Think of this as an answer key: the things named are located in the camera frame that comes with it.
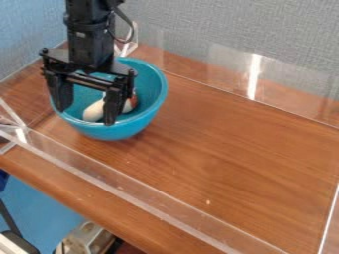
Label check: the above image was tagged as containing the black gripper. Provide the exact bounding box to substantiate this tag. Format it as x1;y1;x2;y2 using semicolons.
40;48;138;126

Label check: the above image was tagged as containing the white brown toy mushroom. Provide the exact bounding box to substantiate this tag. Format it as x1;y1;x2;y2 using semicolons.
83;95;138;122

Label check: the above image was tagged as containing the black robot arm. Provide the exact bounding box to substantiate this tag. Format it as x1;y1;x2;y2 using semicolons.
40;0;138;126

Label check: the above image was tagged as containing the blue bowl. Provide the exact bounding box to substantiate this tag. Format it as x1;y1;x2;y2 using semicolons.
49;57;168;141

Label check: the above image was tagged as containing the clear acrylic front barrier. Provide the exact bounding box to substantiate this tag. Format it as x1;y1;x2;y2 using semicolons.
0;125;287;254

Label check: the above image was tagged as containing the clear acrylic barrier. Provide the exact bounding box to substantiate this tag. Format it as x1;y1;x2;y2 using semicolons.
0;125;287;254
134;26;339;129

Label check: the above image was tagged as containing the white device under table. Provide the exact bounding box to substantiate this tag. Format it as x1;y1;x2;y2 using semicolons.
53;221;116;254

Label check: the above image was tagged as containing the clear acrylic back barrier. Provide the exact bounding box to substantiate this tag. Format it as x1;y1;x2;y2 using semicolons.
134;26;339;129

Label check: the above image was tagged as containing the black chair leg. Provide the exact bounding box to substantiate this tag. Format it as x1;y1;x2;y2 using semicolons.
0;199;41;254

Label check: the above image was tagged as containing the clear acrylic corner bracket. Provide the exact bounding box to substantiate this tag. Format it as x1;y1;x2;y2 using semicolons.
113;22;139;58

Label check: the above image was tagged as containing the clear acrylic left bracket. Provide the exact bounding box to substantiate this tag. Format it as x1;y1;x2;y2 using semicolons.
0;98;28;155

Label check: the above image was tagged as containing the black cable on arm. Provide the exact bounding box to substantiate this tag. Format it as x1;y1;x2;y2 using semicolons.
111;6;136;45

